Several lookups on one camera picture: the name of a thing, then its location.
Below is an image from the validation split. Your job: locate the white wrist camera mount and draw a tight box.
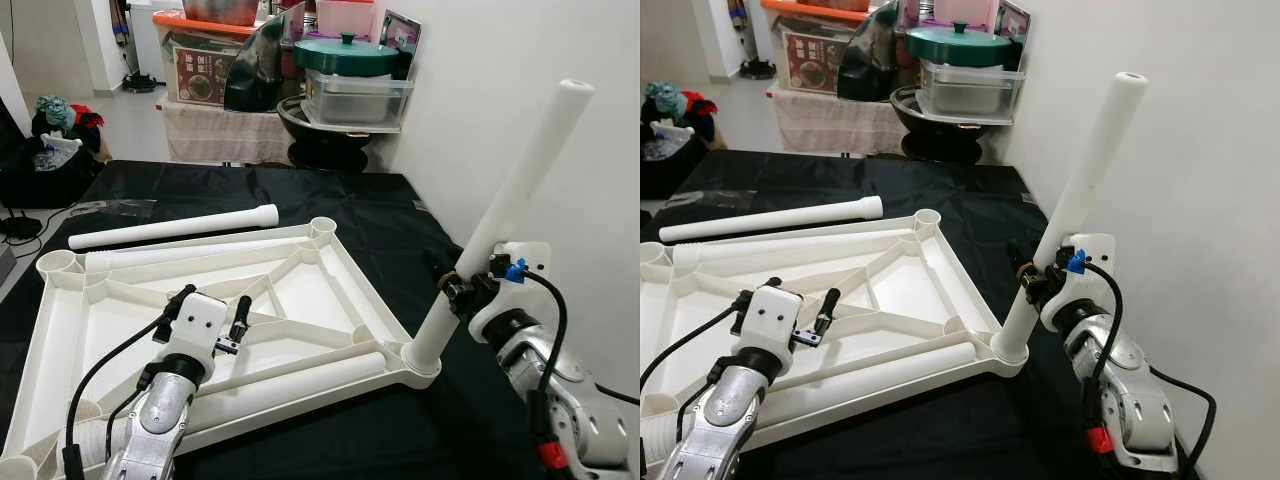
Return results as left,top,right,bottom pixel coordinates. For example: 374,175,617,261
150,290,231,366
1040,232,1119,331
468,240,553,341
735,283,806,356

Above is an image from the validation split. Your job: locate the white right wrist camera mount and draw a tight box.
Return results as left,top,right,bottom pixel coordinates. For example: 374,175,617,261
1040,232,1119,331
468,240,553,341

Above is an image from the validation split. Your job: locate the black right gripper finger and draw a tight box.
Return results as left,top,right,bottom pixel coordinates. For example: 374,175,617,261
1006,240,1046,291
426,250,475,301

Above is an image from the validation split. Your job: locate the beige cloth covered table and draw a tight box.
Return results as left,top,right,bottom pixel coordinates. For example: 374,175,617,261
160,100,296,166
770,88,906,156

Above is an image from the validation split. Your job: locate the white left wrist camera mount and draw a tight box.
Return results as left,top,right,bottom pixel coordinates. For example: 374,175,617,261
150,290,231,366
735,283,806,356

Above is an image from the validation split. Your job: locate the white plastic children table top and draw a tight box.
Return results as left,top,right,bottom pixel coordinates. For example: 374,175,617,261
0,215,441,480
640,208,1031,476

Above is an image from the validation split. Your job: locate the shiny black bag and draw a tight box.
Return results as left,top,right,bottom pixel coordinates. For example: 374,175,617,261
222,15,301,113
838,5,911,103

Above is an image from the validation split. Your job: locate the clear plastic storage container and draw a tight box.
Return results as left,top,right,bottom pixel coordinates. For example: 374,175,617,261
303,70,414,133
917,60,1026,123

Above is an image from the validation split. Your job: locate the clear plastic bag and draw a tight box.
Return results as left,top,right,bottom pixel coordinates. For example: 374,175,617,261
68,198,159,219
665,190,761,211

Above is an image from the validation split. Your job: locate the green round pot lid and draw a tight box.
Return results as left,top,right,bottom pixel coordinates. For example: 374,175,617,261
293,33,401,78
905,22,1013,68

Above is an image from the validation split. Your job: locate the white plastic bag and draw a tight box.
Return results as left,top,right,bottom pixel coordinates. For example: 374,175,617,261
648,120,696,161
30,133,83,171

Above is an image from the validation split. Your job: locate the purple picture box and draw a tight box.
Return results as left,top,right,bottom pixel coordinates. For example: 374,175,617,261
990,0,1033,71
378,10,423,81

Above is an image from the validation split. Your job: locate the black wifi router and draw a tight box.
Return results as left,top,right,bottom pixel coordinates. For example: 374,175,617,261
0,205,43,241

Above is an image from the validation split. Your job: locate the black open suitcase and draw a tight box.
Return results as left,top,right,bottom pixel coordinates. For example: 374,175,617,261
0,100,106,209
640,95,716,199

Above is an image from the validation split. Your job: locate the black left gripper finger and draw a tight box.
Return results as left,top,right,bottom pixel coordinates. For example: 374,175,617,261
734,277,783,334
228,294,254,346
815,288,843,339
164,284,198,323

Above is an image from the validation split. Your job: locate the black round wok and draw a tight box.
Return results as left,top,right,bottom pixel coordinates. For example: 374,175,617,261
890,87,996,163
277,97,386,171

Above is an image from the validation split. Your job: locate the pink plastic container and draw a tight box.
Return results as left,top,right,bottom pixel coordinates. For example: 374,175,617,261
315,0,379,43
930,0,991,31

